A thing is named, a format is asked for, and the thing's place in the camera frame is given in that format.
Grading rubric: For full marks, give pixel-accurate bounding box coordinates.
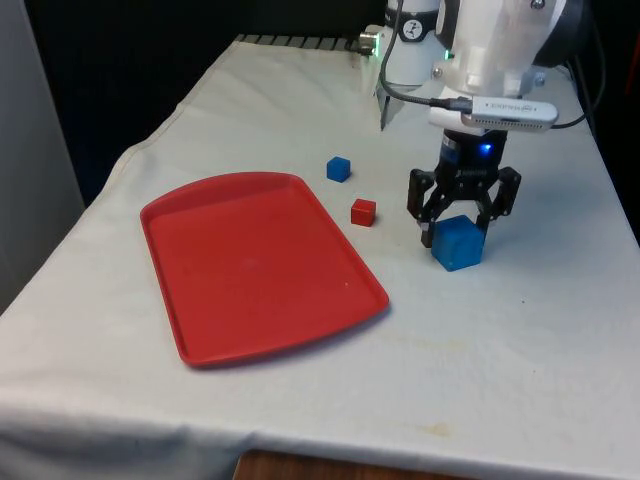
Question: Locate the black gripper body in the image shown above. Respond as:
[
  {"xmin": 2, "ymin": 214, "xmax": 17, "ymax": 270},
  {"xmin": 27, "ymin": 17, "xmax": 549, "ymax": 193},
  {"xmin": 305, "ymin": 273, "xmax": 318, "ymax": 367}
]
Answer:
[{"xmin": 435, "ymin": 127, "xmax": 508, "ymax": 199}]

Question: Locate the small blue block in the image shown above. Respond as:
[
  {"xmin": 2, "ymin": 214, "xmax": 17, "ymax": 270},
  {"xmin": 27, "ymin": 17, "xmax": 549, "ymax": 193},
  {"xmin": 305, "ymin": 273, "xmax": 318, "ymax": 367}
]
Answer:
[{"xmin": 325, "ymin": 156, "xmax": 352, "ymax": 184}]

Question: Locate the black cable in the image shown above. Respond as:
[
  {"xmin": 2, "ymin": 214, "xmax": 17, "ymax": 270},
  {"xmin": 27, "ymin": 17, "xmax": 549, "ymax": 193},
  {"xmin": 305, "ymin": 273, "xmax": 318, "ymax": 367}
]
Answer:
[{"xmin": 378, "ymin": 0, "xmax": 475, "ymax": 113}]

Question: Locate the large blue block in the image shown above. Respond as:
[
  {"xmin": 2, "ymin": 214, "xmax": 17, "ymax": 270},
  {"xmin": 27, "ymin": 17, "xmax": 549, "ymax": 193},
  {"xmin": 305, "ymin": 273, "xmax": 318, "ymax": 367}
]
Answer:
[{"xmin": 430, "ymin": 215, "xmax": 486, "ymax": 273}]

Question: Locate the red tray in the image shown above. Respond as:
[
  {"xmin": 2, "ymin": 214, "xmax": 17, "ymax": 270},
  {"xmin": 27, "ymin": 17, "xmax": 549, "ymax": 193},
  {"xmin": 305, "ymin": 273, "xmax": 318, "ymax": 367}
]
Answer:
[{"xmin": 139, "ymin": 171, "xmax": 391, "ymax": 371}]

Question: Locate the small red block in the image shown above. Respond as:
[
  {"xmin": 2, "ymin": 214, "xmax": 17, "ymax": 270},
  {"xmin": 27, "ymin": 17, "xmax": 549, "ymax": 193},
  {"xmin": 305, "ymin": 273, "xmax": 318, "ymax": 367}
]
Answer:
[{"xmin": 349, "ymin": 198, "xmax": 377, "ymax": 227}]

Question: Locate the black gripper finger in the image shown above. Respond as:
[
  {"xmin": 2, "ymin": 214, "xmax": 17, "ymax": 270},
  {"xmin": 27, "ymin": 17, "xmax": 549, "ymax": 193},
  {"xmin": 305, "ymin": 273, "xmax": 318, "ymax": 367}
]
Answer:
[
  {"xmin": 472, "ymin": 166, "xmax": 522, "ymax": 236},
  {"xmin": 407, "ymin": 168, "xmax": 455, "ymax": 249}
]

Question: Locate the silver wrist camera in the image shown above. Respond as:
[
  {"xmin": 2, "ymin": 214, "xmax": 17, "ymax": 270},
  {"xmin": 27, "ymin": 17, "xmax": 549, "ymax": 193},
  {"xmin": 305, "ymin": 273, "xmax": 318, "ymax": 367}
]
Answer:
[{"xmin": 428, "ymin": 95, "xmax": 560, "ymax": 135}]

